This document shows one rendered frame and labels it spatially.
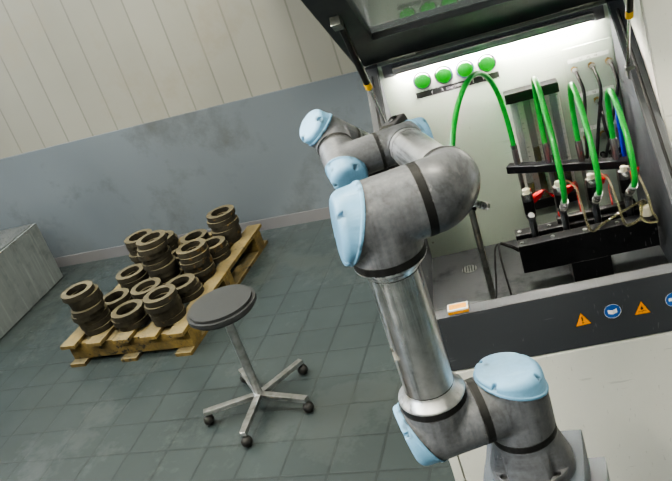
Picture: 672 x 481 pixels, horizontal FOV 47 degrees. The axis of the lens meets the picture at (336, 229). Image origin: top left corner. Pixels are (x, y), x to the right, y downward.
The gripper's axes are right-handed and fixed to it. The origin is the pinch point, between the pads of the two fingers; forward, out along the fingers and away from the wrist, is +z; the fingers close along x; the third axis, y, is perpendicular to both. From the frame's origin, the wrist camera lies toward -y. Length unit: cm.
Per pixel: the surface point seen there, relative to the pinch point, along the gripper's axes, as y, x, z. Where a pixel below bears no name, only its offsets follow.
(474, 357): 37.2, -6.1, 28.9
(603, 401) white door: 42, 11, 58
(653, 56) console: -37, 32, 36
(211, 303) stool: 15, -161, 39
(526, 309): 25.5, 7.8, 29.2
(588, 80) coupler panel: -42, 8, 46
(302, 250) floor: -47, -259, 146
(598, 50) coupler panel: -48, 12, 43
